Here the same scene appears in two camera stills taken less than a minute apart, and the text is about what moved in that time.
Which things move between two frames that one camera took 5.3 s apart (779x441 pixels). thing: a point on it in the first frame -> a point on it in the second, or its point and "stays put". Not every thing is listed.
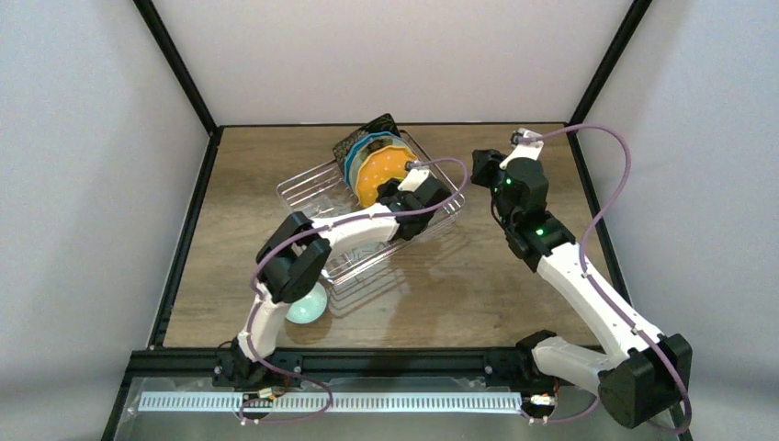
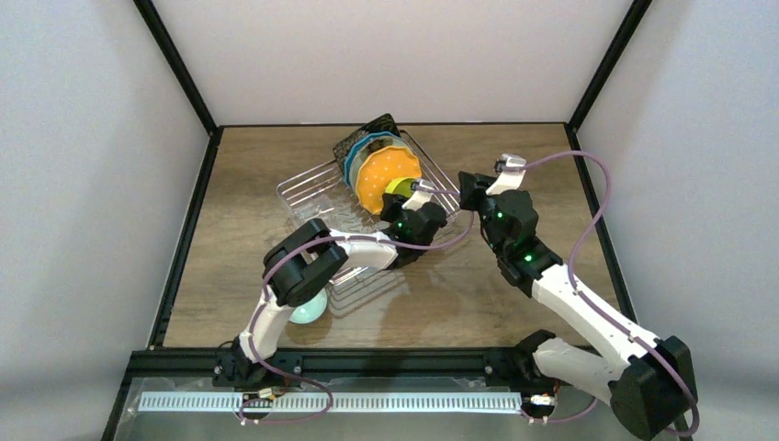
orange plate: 388,162 stays put
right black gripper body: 483,167 -> 473,189
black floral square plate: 384,123 stays put
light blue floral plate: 378,143 stays put
